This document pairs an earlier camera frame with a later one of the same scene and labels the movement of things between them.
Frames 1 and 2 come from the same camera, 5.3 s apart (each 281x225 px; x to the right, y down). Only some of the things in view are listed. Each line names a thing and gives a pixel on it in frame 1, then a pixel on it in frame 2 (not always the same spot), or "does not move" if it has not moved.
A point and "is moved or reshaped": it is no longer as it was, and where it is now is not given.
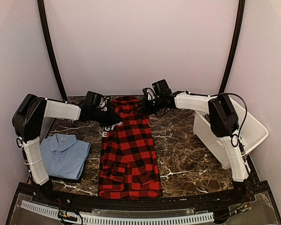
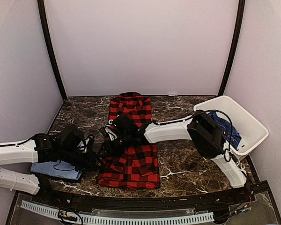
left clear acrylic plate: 21,216 does not move
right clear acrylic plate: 259,212 does not move
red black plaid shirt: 129,167 is moved or reshaped
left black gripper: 112,120 -> 90,164
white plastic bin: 252,131 does not move
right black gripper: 145,107 -> 109,149
